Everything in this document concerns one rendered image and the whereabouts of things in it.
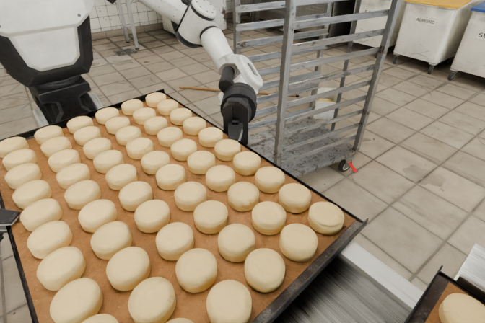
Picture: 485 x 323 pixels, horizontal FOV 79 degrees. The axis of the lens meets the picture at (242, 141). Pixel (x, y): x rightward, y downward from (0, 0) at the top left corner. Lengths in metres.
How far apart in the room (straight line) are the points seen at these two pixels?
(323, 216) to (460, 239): 1.50
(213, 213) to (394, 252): 1.33
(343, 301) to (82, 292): 0.33
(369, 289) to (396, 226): 1.36
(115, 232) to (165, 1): 0.68
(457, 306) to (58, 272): 0.45
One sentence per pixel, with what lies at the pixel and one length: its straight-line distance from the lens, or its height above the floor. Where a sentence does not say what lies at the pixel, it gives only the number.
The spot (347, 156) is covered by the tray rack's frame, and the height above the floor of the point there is 0.14.
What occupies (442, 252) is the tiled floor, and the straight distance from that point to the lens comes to 1.80.
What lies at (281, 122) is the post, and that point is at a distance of 1.40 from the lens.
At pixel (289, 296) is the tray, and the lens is 0.40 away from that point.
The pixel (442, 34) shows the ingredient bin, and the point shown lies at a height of 0.43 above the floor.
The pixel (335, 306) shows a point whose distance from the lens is 0.47.
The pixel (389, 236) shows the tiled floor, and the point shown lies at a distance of 1.74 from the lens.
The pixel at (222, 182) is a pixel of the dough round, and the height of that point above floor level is 0.92.
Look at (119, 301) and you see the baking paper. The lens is 0.41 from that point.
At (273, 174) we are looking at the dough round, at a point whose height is 0.92.
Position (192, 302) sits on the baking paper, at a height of 0.90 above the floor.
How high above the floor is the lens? 1.25
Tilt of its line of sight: 35 degrees down
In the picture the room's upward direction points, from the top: straight up
